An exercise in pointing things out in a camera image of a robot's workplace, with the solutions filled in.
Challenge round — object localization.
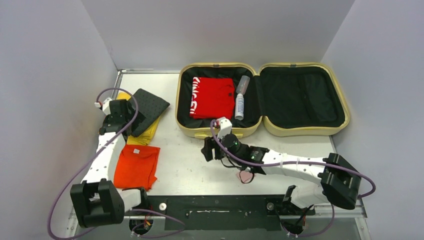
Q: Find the white spray bottle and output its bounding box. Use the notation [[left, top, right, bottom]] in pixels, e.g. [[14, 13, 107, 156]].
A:
[[234, 93, 244, 121]]

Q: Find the dark grey dotted cloth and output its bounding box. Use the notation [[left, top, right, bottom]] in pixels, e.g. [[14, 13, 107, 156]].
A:
[[130, 88, 170, 137]]

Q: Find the red printed t-shirt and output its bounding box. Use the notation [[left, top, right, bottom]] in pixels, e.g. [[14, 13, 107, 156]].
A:
[[189, 76, 235, 119]]

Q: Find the clear plastic cup bottle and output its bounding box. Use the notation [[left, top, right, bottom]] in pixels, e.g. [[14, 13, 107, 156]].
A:
[[236, 75, 251, 95]]

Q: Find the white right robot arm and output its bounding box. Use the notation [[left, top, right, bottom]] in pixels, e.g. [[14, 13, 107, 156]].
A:
[[201, 133, 362, 214]]

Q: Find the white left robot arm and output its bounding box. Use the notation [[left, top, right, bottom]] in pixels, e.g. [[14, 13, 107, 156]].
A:
[[70, 98, 151, 228]]

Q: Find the yellow folded t-shirt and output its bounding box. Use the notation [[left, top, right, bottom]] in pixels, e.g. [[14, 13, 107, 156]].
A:
[[115, 92, 162, 147]]

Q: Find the pink square sponge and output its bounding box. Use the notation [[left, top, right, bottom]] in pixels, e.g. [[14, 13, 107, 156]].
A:
[[236, 170, 255, 184]]

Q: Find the orange folded t-shirt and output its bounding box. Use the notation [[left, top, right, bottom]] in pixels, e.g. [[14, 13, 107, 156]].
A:
[[113, 144, 161, 191]]

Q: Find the yellow open suitcase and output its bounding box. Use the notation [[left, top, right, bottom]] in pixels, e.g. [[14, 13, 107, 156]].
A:
[[175, 62, 351, 139]]

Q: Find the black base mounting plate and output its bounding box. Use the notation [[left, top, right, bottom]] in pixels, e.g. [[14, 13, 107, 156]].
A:
[[148, 194, 315, 231]]

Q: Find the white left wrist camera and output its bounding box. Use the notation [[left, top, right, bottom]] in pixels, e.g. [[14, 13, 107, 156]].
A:
[[94, 97, 113, 116]]

